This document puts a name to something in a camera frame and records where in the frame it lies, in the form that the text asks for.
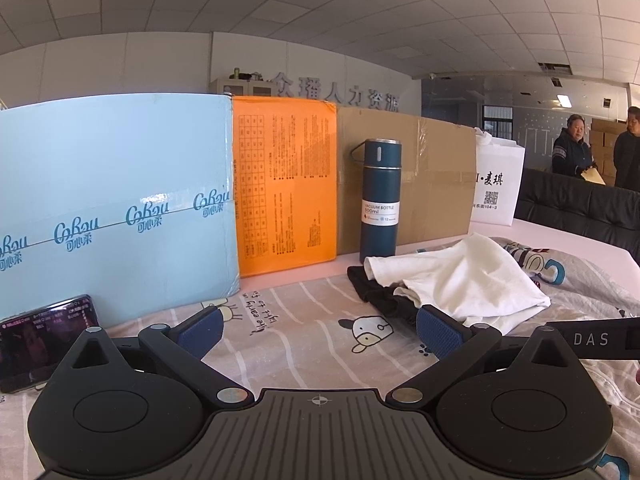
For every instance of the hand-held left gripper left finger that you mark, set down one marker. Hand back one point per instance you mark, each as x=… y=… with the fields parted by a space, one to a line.
x=200 y=332

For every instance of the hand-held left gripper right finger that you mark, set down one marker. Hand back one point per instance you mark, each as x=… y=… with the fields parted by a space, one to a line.
x=440 y=332

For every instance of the white garment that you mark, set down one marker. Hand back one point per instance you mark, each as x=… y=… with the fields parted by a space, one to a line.
x=460 y=280

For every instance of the black garment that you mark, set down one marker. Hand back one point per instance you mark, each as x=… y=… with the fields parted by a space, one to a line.
x=380 y=297

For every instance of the cartoon printed bedsheet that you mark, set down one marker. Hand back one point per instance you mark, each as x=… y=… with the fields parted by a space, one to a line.
x=310 y=330

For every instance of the black leather sofa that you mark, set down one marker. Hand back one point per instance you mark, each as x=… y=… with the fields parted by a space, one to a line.
x=580 y=205

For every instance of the dark blue vacuum bottle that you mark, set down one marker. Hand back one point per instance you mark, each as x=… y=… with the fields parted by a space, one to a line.
x=380 y=200

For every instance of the brown cardboard box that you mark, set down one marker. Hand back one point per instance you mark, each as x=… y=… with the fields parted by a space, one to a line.
x=430 y=185

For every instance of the light blue printed carton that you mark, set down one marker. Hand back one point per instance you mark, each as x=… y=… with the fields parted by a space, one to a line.
x=115 y=200

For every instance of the white tote bag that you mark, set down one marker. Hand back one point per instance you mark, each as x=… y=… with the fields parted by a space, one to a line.
x=497 y=182

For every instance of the tan paper envelope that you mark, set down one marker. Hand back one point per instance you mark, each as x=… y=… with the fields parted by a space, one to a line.
x=595 y=175

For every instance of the black smartphone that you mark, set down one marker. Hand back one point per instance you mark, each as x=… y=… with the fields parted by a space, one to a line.
x=35 y=347

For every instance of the orange printed box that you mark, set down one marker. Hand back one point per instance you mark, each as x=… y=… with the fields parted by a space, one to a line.
x=285 y=185

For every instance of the stack of cardboard boxes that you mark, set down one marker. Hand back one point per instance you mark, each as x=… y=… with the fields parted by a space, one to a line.
x=607 y=145

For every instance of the ceiling air vent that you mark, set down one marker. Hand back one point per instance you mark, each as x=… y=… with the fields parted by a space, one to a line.
x=553 y=67

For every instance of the beige wall cabinet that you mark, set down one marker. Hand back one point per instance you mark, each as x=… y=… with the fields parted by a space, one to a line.
x=240 y=86

